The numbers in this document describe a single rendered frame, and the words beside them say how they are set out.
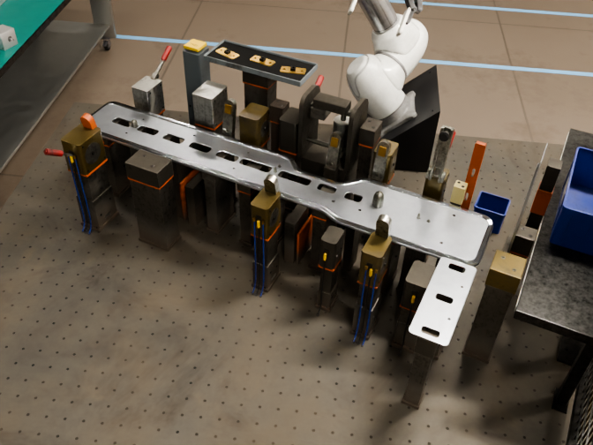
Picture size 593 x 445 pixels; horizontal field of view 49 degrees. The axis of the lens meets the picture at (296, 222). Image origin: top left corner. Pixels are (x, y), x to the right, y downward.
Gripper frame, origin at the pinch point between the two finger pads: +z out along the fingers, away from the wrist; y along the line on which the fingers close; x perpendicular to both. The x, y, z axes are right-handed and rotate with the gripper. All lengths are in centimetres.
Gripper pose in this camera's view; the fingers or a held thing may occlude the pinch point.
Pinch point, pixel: (376, 19)
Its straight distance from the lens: 172.4
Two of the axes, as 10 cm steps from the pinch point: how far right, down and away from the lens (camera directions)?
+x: 1.7, 0.1, -9.8
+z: -3.5, 9.3, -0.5
